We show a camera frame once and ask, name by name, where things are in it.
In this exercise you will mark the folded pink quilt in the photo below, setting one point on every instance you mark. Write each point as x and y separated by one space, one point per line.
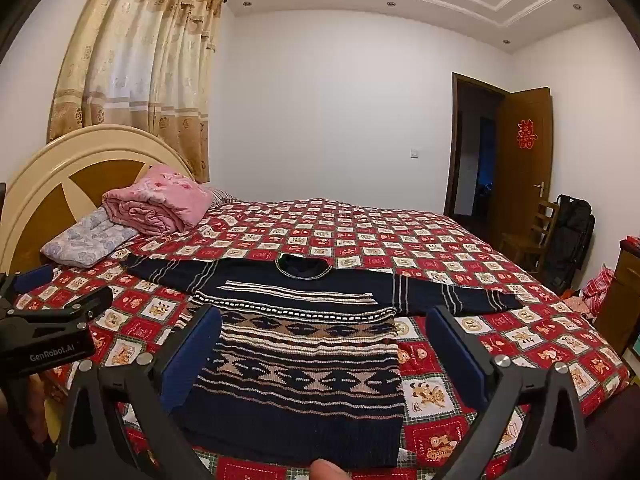
160 200

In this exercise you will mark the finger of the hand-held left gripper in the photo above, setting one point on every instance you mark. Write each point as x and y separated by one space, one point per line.
75 305
32 278

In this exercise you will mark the brown wooden door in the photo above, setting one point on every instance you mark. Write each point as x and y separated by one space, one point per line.
520 185

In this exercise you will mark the red plaid cloth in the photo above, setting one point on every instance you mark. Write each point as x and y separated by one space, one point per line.
597 292

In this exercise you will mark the red paper door decoration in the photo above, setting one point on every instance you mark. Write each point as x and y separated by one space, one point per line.
524 134

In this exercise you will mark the striped pillow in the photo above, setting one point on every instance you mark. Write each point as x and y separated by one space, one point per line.
222 195

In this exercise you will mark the brown wooden cabinet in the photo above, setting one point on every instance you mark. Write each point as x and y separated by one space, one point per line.
625 290

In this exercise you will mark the red bear-print bed blanket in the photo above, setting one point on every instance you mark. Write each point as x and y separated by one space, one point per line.
350 225

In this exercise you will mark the person's left hand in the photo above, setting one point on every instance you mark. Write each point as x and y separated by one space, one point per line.
36 405

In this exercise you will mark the blue-grey floral pillow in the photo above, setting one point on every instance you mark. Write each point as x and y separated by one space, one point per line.
85 240

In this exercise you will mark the cream wooden bed headboard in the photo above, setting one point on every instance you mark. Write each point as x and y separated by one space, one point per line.
30 200

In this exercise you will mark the beige patterned curtain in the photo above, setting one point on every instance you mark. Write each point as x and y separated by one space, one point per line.
140 60

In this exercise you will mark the navy patterned knit sweater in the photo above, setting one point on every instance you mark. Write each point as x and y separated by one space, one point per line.
310 370

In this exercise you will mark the black bag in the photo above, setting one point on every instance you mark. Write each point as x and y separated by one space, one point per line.
570 240

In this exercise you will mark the person's right hand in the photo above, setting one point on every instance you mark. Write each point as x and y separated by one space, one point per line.
330 471

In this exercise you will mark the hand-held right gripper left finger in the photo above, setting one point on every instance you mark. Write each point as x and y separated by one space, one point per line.
192 355

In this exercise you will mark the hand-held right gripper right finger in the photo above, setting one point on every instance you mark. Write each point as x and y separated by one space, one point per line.
457 355

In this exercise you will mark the dark wooden door frame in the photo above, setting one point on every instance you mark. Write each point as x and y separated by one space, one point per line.
456 150

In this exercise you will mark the wooden chair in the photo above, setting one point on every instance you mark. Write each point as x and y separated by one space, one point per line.
520 245

